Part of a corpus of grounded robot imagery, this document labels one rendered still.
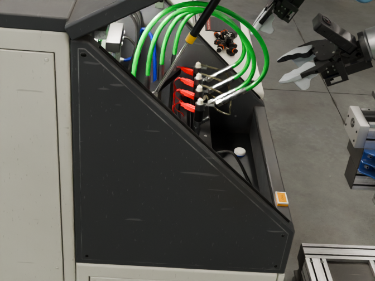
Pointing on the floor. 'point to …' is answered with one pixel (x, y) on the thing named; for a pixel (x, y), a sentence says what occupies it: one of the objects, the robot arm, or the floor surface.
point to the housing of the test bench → (36, 142)
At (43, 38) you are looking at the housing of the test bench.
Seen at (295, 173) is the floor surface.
